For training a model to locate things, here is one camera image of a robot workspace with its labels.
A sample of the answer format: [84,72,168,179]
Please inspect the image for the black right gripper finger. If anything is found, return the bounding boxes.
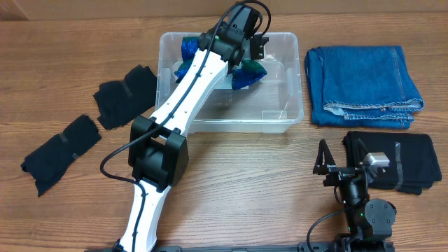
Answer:
[354,138,368,167]
[313,139,336,175]

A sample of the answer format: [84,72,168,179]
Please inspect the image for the green blue sequin cloth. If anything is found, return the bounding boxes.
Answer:
[174,36,267,90]

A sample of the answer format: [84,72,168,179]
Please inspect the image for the large black cloth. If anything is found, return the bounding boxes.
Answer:
[343,131,442,195]

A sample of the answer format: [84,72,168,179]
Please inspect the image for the blue denim jeans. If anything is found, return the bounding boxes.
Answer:
[304,45,425,129]

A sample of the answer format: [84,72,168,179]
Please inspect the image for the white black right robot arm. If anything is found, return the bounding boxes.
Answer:
[306,139,397,252]

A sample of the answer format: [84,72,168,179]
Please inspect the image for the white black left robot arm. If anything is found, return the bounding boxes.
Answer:
[109,1,269,251]

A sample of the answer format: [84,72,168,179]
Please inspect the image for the clear plastic storage bin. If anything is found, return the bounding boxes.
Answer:
[155,32,304,135]

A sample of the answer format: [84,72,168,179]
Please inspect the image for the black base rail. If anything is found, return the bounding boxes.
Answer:
[86,241,396,252]

